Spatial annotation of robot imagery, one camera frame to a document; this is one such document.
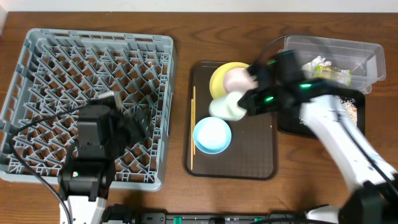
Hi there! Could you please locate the dark brown serving tray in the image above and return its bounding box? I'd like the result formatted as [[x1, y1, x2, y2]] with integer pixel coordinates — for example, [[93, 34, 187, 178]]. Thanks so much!
[[183, 62, 278, 180]]

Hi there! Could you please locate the green yellow snack wrapper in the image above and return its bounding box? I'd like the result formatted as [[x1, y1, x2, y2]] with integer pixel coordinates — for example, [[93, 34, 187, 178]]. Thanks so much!
[[313, 65, 351, 86]]

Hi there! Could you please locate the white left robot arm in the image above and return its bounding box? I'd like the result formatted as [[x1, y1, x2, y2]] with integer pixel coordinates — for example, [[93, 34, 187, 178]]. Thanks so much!
[[58, 105, 152, 223]]

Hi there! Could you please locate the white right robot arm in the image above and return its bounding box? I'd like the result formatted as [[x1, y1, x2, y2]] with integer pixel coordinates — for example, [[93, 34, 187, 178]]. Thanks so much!
[[238, 63, 397, 223]]

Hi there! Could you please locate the light blue bowl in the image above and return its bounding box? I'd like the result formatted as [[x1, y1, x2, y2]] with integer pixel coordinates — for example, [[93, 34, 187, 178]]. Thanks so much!
[[193, 117, 232, 154]]

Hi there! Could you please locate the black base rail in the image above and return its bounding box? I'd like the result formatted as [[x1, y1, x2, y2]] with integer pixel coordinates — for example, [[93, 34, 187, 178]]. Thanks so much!
[[100, 204, 303, 224]]

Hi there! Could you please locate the pale green cup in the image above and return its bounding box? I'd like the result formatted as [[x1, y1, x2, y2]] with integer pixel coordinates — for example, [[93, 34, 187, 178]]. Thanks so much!
[[209, 91, 247, 121]]

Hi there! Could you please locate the white pink bowl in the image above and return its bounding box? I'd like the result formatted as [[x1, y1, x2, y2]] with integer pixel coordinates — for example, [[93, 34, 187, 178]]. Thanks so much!
[[223, 68, 258, 93]]

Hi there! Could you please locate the grey plastic dish rack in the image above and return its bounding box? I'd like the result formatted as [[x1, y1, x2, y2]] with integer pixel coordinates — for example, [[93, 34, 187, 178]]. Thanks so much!
[[1, 29, 178, 191]]

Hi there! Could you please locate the yellow plate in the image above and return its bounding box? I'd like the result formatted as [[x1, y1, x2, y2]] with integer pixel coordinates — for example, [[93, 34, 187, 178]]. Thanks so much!
[[209, 62, 249, 99]]

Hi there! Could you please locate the black food waste tray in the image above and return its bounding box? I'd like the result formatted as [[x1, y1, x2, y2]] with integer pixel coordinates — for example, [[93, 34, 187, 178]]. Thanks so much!
[[277, 89, 366, 139]]

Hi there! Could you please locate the spilled rice food waste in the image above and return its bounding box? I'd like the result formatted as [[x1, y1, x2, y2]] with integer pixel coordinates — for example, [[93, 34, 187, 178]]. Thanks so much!
[[340, 97, 358, 125]]

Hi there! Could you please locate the clear plastic waste bin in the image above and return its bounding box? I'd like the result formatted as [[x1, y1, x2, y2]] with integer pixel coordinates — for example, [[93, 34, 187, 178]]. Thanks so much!
[[282, 35, 386, 94]]

